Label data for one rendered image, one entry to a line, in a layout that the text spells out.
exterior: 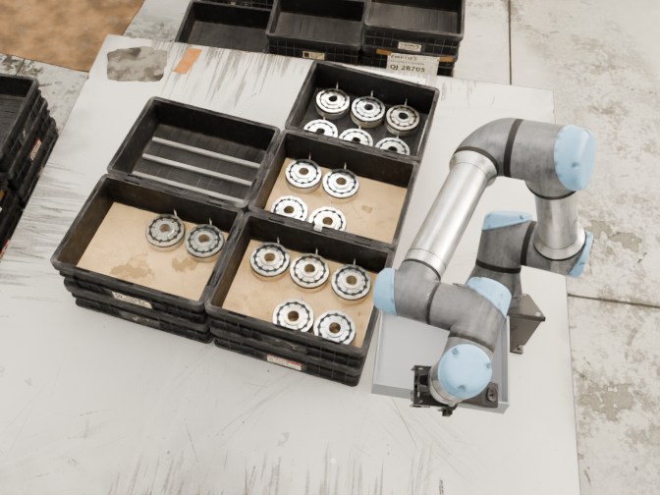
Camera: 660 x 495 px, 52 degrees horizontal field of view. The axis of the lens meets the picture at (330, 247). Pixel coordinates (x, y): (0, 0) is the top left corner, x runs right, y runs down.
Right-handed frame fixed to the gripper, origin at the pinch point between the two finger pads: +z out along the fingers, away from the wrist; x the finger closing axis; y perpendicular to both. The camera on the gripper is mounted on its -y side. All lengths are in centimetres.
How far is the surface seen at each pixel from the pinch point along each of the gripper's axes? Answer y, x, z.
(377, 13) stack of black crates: 13, -171, 103
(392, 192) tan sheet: 8, -61, 40
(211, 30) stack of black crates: 87, -172, 125
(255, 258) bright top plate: 43, -35, 31
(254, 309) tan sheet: 42, -21, 31
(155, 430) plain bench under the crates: 63, 10, 36
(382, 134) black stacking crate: 11, -83, 46
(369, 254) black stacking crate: 14.1, -37.5, 27.6
